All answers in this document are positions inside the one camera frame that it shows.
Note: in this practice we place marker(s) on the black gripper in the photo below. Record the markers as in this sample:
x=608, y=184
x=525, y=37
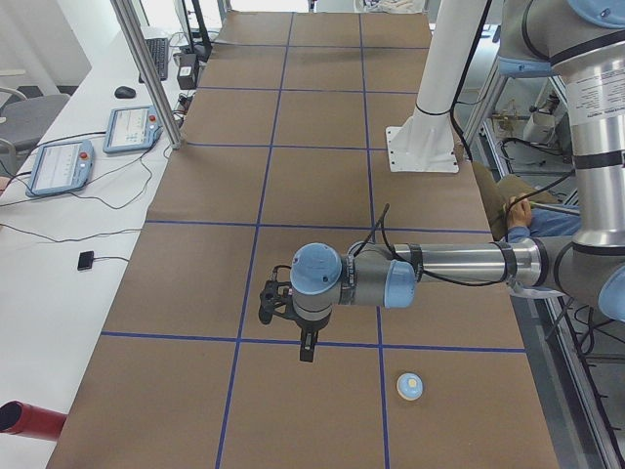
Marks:
x=309, y=326

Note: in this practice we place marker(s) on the blue sleeved forearm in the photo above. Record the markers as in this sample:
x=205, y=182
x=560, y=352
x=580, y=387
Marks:
x=546, y=223

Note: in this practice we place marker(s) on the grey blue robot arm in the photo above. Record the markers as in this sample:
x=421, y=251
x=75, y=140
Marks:
x=583, y=43

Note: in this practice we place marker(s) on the person's hand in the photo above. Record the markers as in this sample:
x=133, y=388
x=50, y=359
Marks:
x=519, y=213

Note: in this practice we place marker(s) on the small black puck device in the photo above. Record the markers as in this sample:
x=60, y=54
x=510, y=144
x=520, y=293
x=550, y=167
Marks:
x=85, y=260

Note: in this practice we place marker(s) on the far blue teach pendant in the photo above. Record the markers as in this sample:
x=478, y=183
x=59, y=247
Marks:
x=131, y=129

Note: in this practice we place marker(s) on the blue teach pendant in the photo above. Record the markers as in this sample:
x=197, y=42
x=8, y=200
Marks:
x=60, y=168
x=131, y=129

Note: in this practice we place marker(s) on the near blue teach pendant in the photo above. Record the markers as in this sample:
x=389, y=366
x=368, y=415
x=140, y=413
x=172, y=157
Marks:
x=60, y=168

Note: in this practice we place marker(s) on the red cylinder tube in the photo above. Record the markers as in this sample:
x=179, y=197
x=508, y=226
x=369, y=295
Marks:
x=31, y=421

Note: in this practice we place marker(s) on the black computer mouse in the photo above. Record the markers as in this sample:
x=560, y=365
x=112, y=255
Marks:
x=125, y=92

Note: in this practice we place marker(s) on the black keyboard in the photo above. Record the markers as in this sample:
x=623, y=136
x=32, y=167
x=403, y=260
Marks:
x=159, y=52

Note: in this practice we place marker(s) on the grey office chair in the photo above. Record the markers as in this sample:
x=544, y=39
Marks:
x=27, y=120

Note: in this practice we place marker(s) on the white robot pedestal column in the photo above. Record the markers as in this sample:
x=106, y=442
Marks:
x=425, y=142

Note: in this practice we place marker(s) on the aluminium frame post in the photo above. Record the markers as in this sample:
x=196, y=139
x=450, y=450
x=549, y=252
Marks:
x=131, y=28

